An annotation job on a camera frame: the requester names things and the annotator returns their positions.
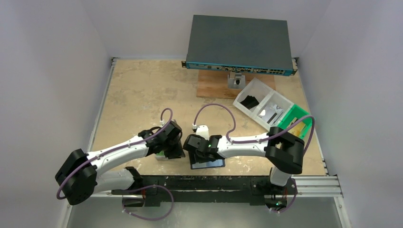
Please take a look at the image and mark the blue card holder wallet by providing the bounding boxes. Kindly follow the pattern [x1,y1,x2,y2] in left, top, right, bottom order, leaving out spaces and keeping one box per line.
[189,157,225,170]

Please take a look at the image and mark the silver grey card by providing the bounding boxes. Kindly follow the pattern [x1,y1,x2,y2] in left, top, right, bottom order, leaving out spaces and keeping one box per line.
[259,103,284,124]

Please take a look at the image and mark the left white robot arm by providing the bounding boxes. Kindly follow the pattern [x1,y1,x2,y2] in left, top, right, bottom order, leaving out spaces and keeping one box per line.
[55,121,185,205]

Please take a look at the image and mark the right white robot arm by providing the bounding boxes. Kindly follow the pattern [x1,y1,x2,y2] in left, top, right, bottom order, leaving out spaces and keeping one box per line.
[183,127,305,187]

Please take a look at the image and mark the green card box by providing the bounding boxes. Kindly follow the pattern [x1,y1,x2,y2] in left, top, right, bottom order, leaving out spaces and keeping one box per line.
[155,152,168,161]

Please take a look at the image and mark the black card in bin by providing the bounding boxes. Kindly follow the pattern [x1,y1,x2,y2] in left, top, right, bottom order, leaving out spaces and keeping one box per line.
[240,95,259,110]

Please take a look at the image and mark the gold card black stripe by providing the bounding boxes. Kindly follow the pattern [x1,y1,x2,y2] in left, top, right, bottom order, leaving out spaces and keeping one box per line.
[289,122,306,137]

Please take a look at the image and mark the wooden board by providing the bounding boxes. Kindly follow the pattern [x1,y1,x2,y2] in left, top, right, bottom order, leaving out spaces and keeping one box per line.
[196,70,276,99]

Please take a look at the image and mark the clear plastic bin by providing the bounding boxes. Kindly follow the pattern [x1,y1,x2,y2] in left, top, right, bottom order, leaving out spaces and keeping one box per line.
[251,91,294,130]
[233,78,275,117]

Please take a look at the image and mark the grey metal stand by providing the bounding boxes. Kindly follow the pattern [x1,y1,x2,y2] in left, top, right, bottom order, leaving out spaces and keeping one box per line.
[227,72,246,89]

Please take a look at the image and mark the green plastic bin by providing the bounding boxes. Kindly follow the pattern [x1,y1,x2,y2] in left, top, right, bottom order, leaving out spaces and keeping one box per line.
[277,104,313,139]

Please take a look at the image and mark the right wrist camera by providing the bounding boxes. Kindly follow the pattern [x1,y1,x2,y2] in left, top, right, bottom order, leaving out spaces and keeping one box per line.
[192,124,210,140]

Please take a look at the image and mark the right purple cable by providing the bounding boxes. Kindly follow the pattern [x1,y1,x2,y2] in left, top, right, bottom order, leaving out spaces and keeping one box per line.
[192,104,316,214]

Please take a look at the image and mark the purple cable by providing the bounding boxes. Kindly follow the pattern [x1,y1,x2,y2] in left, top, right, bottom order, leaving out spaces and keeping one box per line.
[192,104,316,214]
[57,108,174,221]

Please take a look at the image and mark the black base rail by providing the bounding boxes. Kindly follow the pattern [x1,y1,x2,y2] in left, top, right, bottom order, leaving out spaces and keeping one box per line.
[111,175,297,208]

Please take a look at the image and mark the blue network switch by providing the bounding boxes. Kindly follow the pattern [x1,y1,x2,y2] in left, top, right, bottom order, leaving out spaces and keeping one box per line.
[182,15,297,76]

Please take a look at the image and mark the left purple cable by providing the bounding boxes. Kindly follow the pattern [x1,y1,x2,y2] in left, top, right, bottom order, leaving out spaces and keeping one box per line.
[57,108,174,221]

